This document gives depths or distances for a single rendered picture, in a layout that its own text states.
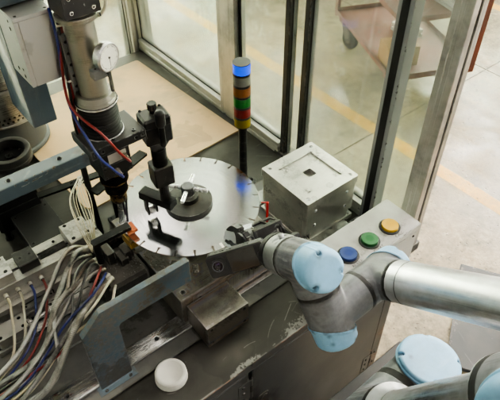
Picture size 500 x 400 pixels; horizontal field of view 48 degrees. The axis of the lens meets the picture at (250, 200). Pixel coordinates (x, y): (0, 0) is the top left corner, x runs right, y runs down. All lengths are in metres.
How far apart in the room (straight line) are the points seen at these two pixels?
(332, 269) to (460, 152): 2.31
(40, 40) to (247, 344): 0.77
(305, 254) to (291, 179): 0.60
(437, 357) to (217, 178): 0.66
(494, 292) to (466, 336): 1.49
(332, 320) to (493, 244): 1.83
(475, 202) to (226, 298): 1.79
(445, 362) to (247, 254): 0.40
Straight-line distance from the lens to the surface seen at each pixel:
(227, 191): 1.35
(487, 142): 3.27
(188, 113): 1.95
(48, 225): 1.53
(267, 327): 1.35
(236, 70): 1.41
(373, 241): 1.32
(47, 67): 1.03
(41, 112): 1.16
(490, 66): 3.95
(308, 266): 0.87
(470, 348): 2.31
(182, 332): 1.34
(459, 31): 1.17
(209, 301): 1.30
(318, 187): 1.44
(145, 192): 1.26
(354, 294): 0.97
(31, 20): 0.99
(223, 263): 1.04
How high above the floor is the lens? 1.88
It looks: 44 degrees down
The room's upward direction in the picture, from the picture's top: straight up
